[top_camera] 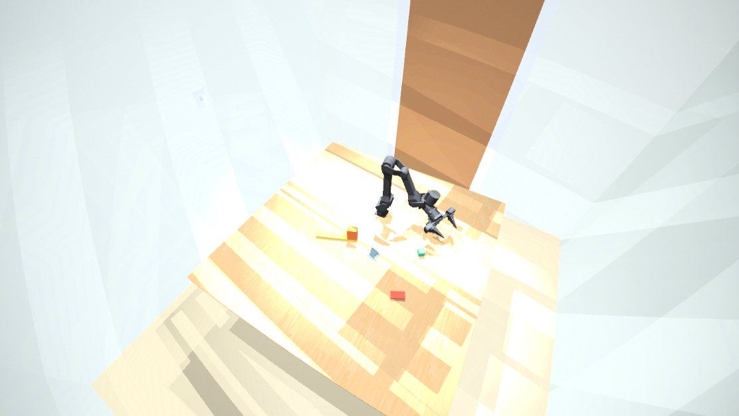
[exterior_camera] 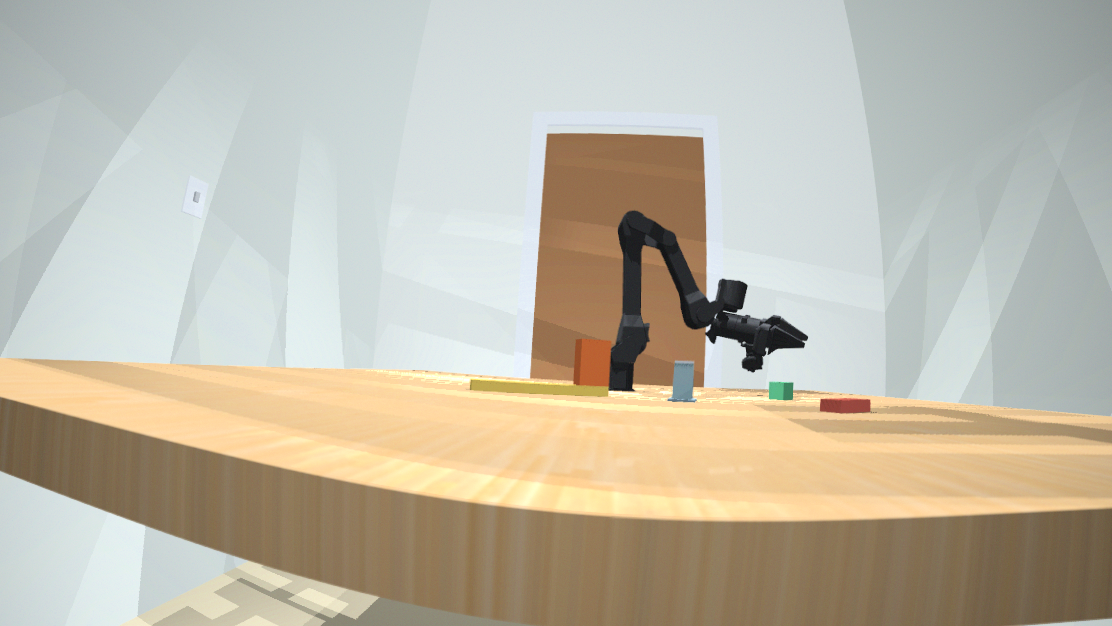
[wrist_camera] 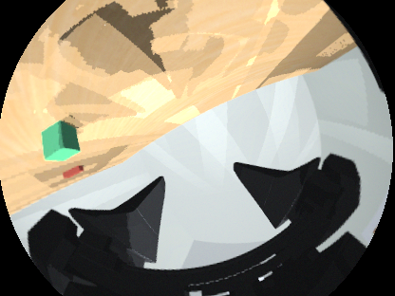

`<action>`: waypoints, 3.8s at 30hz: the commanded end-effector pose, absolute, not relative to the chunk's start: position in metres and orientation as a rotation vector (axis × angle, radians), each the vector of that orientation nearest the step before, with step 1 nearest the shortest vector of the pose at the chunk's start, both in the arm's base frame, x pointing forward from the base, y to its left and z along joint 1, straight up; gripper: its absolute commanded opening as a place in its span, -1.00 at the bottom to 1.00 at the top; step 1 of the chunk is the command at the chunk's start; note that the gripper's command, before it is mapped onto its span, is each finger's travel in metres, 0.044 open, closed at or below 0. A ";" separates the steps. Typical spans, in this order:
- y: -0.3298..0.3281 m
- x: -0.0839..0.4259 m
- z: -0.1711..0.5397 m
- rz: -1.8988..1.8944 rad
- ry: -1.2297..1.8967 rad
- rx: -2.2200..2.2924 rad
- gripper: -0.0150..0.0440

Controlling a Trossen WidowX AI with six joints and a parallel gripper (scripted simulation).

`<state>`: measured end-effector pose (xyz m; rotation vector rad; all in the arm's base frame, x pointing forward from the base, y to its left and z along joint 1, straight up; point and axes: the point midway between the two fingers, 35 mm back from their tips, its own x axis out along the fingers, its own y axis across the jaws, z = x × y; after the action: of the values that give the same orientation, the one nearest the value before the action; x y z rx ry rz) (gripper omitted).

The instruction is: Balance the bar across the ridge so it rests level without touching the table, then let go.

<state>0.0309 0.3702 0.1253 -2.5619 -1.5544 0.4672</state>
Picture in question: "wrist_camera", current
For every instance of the green cube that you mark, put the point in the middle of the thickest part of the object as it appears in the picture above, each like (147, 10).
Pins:
(60, 141)

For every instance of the red rectangular block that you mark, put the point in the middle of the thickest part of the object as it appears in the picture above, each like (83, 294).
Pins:
(74, 171)

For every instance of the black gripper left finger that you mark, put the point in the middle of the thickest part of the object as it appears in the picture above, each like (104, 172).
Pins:
(135, 223)

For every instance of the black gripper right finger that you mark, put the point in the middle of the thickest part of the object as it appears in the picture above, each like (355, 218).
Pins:
(275, 191)

